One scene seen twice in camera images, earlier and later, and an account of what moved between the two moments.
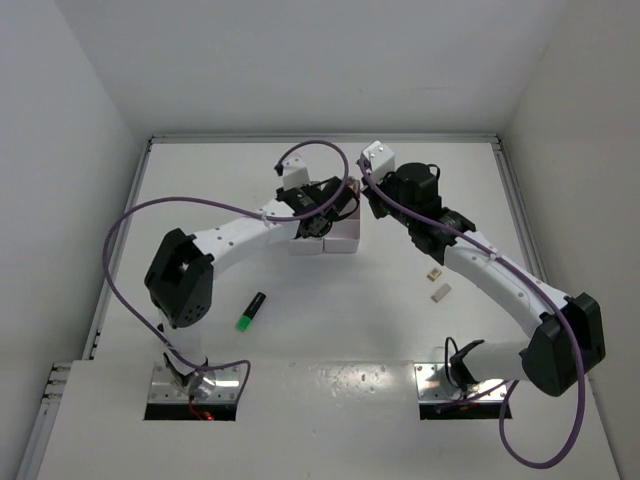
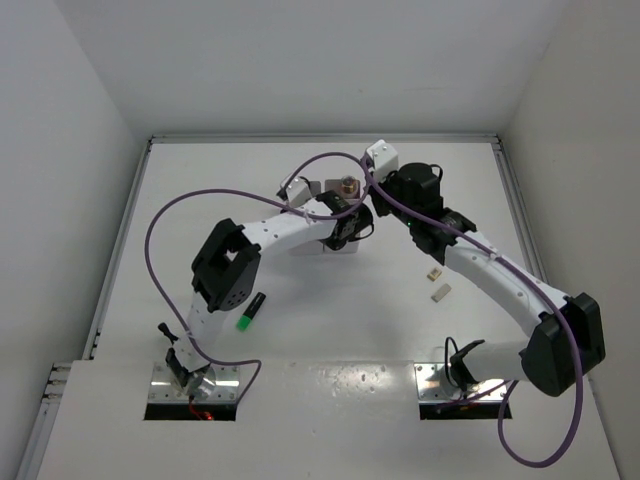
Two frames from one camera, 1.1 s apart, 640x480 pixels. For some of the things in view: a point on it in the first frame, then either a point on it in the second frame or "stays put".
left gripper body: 322,229 → 329,243
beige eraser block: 441,293 stays put
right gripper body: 380,205 stays put
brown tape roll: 355,186 stays put
